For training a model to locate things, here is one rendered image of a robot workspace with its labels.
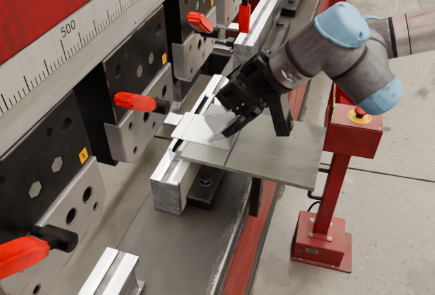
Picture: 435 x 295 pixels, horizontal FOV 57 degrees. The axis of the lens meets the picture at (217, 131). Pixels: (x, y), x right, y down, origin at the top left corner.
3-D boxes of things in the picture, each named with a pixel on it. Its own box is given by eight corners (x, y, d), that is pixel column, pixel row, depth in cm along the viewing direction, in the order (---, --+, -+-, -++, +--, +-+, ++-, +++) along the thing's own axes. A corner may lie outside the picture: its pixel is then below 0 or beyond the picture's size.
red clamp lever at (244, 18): (249, 35, 84) (252, -11, 78) (230, 33, 85) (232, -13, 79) (251, 32, 85) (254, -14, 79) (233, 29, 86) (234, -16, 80)
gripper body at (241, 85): (224, 77, 79) (267, 41, 71) (254, 106, 81) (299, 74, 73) (211, 99, 74) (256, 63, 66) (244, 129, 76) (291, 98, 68)
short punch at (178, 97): (182, 110, 77) (178, 68, 70) (172, 109, 77) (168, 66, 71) (200, 83, 84) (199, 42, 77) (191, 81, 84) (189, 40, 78)
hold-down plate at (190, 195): (210, 211, 84) (210, 202, 82) (186, 205, 85) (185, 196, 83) (248, 123, 105) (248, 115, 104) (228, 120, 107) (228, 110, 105)
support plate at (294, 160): (313, 191, 73) (314, 188, 73) (180, 159, 80) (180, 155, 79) (326, 130, 86) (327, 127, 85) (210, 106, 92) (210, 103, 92)
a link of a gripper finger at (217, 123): (191, 125, 81) (223, 96, 77) (212, 143, 82) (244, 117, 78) (188, 132, 78) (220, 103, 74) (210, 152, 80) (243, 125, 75)
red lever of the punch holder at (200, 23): (205, 11, 54) (222, 29, 64) (177, 7, 55) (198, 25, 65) (202, 24, 55) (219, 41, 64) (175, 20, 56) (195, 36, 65)
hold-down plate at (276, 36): (270, 71, 124) (272, 63, 122) (254, 68, 126) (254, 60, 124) (289, 28, 146) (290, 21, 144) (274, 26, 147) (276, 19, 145)
